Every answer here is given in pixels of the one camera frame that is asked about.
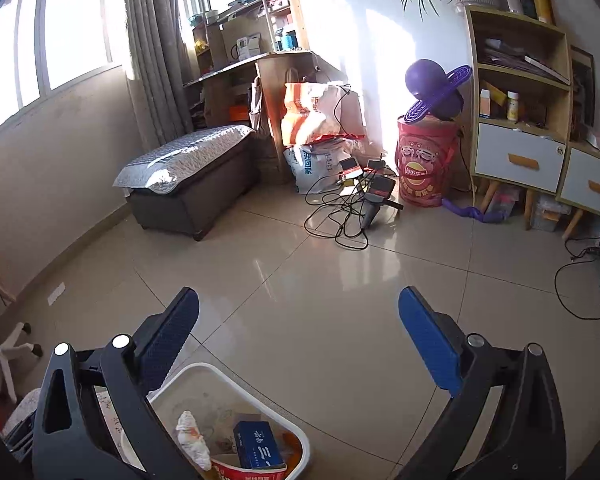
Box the orange white plastic bag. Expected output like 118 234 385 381
279 81 367 149

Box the grey quilted pillow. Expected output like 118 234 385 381
112 123 256 195

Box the white small appliance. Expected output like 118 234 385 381
235 32 264 61

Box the stained white tissue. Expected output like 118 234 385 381
175 410 212 472

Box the white bag blue print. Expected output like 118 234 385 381
283 137 377 195

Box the white grey office chair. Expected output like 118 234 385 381
0 321 44 404

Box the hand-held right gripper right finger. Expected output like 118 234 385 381
397 286 567 480

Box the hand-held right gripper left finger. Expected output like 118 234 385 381
32 286 201 480

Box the wooden cabinet white drawer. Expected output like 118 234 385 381
462 4 574 227

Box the purple ball toy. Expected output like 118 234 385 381
403 58 474 124

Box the thin black cable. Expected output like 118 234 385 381
553 230 600 322

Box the red paper cup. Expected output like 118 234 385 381
210 453 289 480

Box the low wooden cabinet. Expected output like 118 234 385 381
555 45 600 242

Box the black red floor device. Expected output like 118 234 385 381
359 176 405 232

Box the black cable tangle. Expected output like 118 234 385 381
304 160 407 252

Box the dark grey ottoman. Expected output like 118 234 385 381
124 132 261 242

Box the grey curtain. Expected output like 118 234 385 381
122 0 197 149

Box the clear plastic storage box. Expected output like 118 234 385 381
529 194 572 234

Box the purple floor toy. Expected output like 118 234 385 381
441 197 504 224

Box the white plastic trash bin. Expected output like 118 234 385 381
120 362 311 480

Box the large window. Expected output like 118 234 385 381
0 0 127 142

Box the wooden desk with shelves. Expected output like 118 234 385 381
182 0 342 187

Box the red snack barrel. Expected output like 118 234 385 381
397 114 462 209

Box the blue cardboard box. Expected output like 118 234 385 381
233 420 287 471

